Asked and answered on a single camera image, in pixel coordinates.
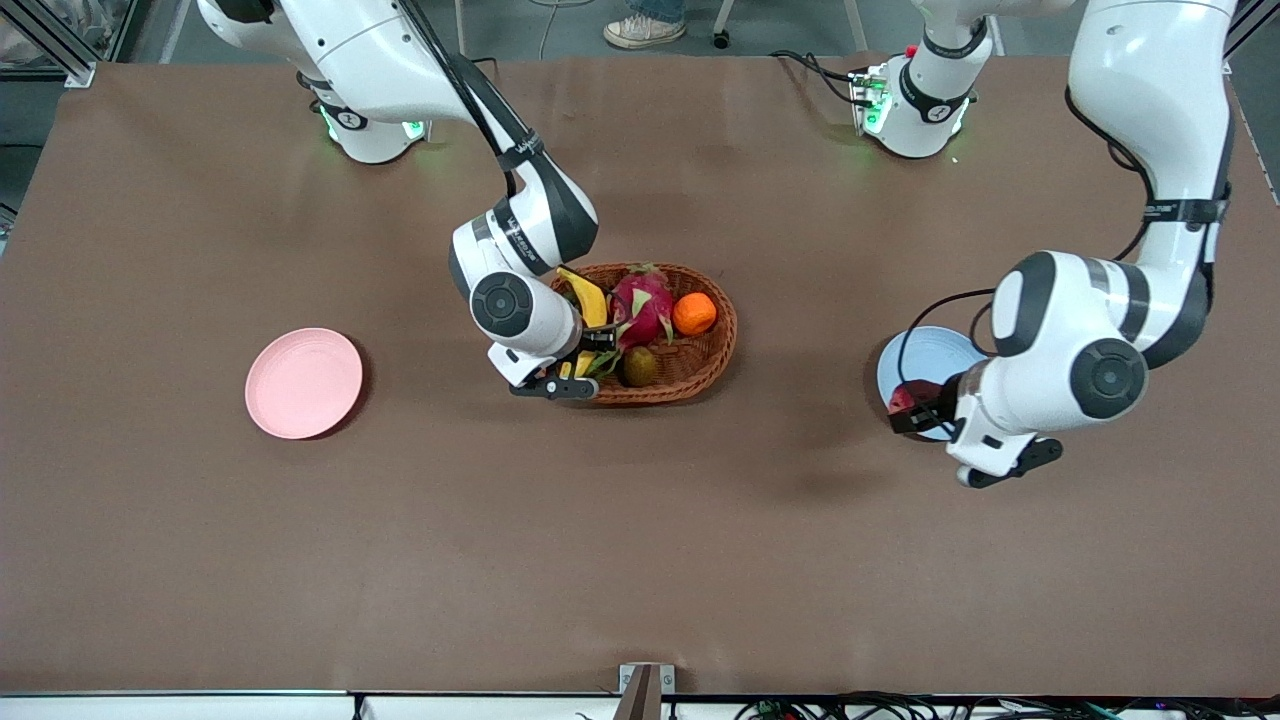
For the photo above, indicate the yellow banana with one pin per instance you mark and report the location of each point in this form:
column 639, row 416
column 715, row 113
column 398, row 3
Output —
column 590, row 300

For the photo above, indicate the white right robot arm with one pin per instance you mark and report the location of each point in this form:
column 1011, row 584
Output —
column 350, row 50

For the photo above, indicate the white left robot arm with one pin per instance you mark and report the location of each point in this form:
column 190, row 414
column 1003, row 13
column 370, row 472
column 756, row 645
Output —
column 1150, row 80

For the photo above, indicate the blue plate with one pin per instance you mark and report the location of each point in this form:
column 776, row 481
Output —
column 930, row 350

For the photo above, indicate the brown kiwi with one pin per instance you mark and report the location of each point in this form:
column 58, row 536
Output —
column 640, row 366

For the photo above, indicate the pink dragon fruit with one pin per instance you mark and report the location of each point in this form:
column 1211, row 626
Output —
column 643, row 305

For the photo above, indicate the orange fruit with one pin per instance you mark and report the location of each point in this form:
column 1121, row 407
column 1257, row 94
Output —
column 694, row 313

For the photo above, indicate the brown wicker basket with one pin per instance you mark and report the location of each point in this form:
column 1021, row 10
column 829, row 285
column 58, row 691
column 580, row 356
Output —
column 700, row 375

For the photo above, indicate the pink plate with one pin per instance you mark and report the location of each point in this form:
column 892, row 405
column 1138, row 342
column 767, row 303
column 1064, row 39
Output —
column 303, row 383

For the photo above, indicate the white sneaker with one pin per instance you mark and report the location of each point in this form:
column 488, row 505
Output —
column 640, row 32

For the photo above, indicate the white chair leg with caster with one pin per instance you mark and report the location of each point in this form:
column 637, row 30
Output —
column 722, row 25

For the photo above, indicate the aluminium frame profile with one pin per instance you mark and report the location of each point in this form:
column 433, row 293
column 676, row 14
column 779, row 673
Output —
column 1255, row 30
column 60, row 50

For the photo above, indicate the white table edge rail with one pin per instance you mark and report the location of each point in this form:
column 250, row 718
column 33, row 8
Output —
column 200, row 707

